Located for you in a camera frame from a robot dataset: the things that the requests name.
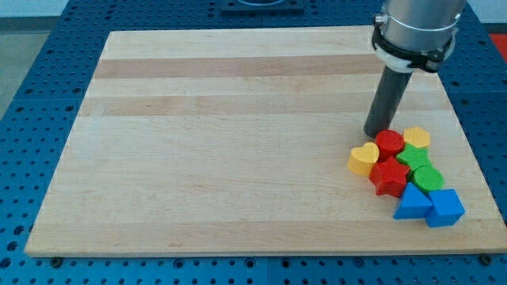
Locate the yellow heart block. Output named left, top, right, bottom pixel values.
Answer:
left=347, top=142, right=379, bottom=177

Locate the green star block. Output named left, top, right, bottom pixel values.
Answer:
left=395, top=142, right=432, bottom=171

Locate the red cylinder block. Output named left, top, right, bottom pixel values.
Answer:
left=375, top=130, right=405, bottom=162

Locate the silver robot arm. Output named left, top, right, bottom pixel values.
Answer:
left=372, top=0, right=467, bottom=73

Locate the blue cube block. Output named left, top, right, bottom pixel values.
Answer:
left=425, top=188, right=465, bottom=228

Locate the blue triangle block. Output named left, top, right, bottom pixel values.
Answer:
left=393, top=182, right=433, bottom=220

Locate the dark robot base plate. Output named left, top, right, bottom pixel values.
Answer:
left=218, top=0, right=307, bottom=14

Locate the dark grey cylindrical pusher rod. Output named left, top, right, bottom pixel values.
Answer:
left=364, top=66, right=412, bottom=138

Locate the green cylinder block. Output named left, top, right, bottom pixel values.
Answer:
left=410, top=165, right=444, bottom=194

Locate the red star block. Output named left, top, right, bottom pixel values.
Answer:
left=369, top=156, right=410, bottom=198

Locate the light wooden board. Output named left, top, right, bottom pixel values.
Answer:
left=25, top=26, right=506, bottom=257

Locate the yellow hexagon block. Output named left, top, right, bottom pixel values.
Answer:
left=402, top=127, right=431, bottom=148

